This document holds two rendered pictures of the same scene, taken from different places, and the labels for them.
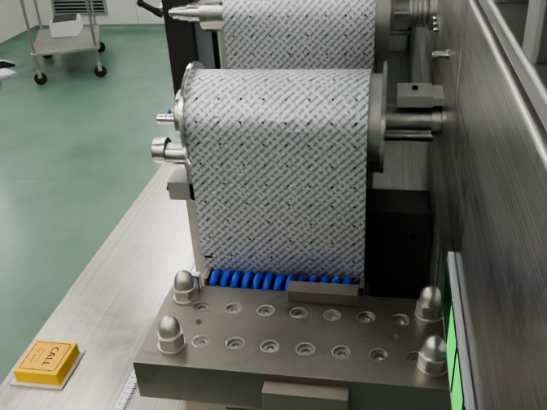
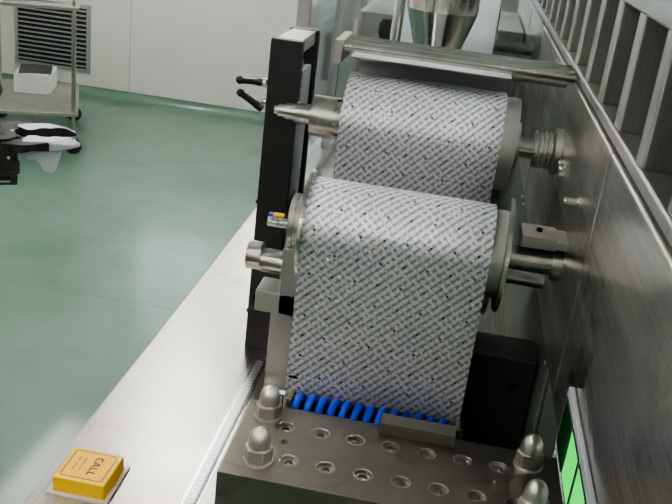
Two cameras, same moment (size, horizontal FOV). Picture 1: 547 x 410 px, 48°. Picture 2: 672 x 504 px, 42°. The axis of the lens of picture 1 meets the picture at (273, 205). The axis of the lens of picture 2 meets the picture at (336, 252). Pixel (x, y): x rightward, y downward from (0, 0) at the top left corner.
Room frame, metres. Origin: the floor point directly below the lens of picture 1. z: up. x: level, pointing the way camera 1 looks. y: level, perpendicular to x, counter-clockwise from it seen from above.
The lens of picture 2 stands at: (-0.27, 0.16, 1.65)
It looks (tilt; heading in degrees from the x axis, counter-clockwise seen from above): 22 degrees down; 355
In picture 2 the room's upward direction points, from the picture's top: 7 degrees clockwise
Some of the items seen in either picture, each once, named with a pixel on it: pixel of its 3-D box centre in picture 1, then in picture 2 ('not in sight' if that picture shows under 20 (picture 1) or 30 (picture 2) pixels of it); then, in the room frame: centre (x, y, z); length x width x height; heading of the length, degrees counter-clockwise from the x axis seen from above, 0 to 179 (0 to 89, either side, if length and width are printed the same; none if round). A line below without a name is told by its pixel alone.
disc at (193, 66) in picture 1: (197, 115); (308, 223); (0.82, 0.10, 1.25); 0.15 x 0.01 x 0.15; 168
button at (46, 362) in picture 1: (47, 361); (89, 473); (0.71, 0.36, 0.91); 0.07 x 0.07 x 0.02; 78
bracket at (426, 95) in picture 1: (419, 93); (543, 236); (0.76, -0.20, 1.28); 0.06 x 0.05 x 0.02; 78
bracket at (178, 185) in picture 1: (194, 221); (273, 339); (0.86, 0.13, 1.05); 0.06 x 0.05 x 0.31; 78
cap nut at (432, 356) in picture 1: (434, 351); (535, 497); (0.53, -0.17, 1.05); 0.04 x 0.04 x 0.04
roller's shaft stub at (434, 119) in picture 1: (413, 118); (533, 260); (0.76, -0.19, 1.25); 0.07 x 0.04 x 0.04; 78
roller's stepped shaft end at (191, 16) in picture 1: (186, 12); (293, 112); (1.08, 0.13, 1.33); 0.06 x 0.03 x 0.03; 78
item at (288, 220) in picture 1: (279, 224); (379, 351); (0.73, -0.01, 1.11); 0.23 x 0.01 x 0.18; 78
